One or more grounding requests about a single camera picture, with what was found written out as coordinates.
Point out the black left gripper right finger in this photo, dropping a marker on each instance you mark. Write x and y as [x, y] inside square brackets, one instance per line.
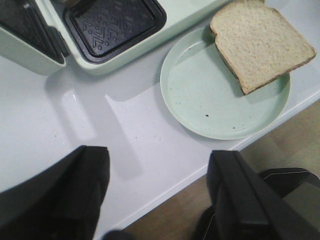
[247, 208]

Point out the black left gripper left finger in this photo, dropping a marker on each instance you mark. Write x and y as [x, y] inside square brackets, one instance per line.
[62, 202]

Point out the white bread slice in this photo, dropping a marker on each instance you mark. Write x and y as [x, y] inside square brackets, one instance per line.
[257, 43]

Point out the mint green sandwich maker lid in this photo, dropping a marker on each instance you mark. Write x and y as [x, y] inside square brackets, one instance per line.
[29, 36]

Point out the mint green breakfast maker base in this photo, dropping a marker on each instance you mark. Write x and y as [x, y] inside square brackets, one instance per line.
[103, 35]

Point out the mint green round plate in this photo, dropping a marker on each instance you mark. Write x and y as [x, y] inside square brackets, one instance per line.
[203, 95]

